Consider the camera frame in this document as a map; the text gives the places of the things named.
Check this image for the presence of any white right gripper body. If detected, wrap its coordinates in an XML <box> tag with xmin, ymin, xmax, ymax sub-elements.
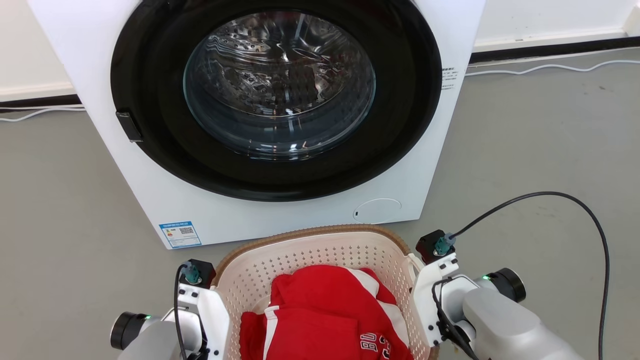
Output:
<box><xmin>412</xmin><ymin>252</ymin><xmax>482</xmax><ymax>348</ymax></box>

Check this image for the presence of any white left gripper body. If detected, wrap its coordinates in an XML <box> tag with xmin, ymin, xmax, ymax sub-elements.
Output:
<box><xmin>177</xmin><ymin>284</ymin><xmax>231</xmax><ymax>360</ymax></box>

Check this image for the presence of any beige perforated laundry basket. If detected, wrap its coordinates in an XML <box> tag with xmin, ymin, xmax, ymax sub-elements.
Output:
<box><xmin>212</xmin><ymin>224</ymin><xmax>441</xmax><ymax>360</ymax></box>

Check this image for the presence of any blue energy label sticker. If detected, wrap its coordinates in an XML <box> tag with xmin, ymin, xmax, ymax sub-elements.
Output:
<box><xmin>159</xmin><ymin>221</ymin><xmax>203</xmax><ymax>249</ymax></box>

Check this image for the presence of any round white filter cover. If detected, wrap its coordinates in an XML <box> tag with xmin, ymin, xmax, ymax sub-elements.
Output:
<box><xmin>353</xmin><ymin>198</ymin><xmax>403</xmax><ymax>225</ymax></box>

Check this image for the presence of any red and white garment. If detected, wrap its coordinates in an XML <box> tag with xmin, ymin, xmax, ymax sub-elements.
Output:
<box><xmin>239</xmin><ymin>265</ymin><xmax>415</xmax><ymax>360</ymax></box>

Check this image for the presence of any white front-load washing machine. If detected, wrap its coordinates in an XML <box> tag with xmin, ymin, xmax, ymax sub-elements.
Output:
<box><xmin>27</xmin><ymin>0</ymin><xmax>487</xmax><ymax>250</ymax></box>

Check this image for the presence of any small text sticker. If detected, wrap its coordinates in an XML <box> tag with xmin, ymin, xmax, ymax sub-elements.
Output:
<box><xmin>441</xmin><ymin>65</ymin><xmax>460</xmax><ymax>91</ymax></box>

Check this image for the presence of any steel washer drum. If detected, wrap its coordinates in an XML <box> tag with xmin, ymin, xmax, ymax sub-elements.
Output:
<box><xmin>183</xmin><ymin>11</ymin><xmax>377</xmax><ymax>161</ymax></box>

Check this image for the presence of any round black washer door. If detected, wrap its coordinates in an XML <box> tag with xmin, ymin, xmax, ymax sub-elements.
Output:
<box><xmin>110</xmin><ymin>0</ymin><xmax>443</xmax><ymax>202</ymax></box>

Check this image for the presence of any short black right gripper cable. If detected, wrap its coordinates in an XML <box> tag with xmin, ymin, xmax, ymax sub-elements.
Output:
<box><xmin>431</xmin><ymin>276</ymin><xmax>482</xmax><ymax>360</ymax></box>

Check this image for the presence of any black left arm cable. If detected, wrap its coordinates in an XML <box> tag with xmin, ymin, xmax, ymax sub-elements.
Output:
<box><xmin>173</xmin><ymin>264</ymin><xmax>190</xmax><ymax>360</ymax></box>

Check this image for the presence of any long black right arm cable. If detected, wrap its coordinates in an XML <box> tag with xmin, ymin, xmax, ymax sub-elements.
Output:
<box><xmin>449</xmin><ymin>191</ymin><xmax>611</xmax><ymax>360</ymax></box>

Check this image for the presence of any black door handle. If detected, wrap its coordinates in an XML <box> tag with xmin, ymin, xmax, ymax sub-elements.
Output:
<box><xmin>115</xmin><ymin>110</ymin><xmax>144</xmax><ymax>144</ymax></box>

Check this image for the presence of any white floor cable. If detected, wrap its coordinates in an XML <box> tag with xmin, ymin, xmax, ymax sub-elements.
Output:
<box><xmin>0</xmin><ymin>104</ymin><xmax>87</xmax><ymax>123</ymax></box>
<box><xmin>465</xmin><ymin>59</ymin><xmax>640</xmax><ymax>77</ymax></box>

